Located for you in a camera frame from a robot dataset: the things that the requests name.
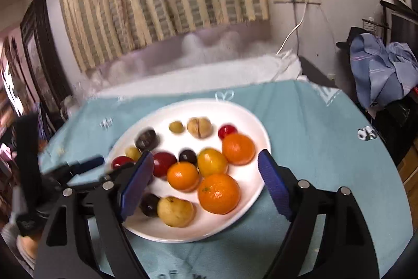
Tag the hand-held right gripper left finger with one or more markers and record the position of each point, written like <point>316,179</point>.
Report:
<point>137,187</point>

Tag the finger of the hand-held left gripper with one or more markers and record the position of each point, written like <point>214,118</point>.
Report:
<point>86,163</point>
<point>85,183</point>

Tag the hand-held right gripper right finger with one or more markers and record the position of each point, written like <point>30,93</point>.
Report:
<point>274,187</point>

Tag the small yellow round fruit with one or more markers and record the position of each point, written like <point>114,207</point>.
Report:
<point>133,153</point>

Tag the dark red apple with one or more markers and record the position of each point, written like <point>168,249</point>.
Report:
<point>165,163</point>

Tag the yellow pear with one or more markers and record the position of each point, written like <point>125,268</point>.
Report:
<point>175,212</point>

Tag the orange mandarin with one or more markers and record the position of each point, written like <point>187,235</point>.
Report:
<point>183,176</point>
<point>238,148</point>
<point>218,194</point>

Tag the yellowish mandarin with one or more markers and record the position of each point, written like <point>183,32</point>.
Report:
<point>212,162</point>

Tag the red cherry tomato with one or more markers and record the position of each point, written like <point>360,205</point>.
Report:
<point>227,130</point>

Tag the white round plate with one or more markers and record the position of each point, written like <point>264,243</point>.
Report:
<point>215,112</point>

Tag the person's left hand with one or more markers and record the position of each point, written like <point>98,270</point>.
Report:
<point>26,248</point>

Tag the dark brown flat chestnut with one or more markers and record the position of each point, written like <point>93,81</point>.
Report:
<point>146,139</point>

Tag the small dark purple plum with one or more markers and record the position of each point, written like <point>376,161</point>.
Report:
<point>187,156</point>

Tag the teal printed tablecloth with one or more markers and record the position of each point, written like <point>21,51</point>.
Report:
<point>310,135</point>

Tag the small yellow-green round fruit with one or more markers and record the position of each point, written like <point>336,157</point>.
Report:
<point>176,127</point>

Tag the tan cracked walnut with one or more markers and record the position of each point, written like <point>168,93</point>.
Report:
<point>199,127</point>

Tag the dark framed picture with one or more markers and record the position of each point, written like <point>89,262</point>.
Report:
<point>36,47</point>

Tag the white bed sheet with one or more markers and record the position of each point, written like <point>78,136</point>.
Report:
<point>212,76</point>

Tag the blue crumpled clothes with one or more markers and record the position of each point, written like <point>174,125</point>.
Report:
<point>375,69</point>

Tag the pale fluffy blanket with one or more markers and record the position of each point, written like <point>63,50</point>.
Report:
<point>202,43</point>

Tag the black hat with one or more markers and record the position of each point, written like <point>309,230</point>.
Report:
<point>354,33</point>

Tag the black monitor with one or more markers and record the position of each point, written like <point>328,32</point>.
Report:
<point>405,27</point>

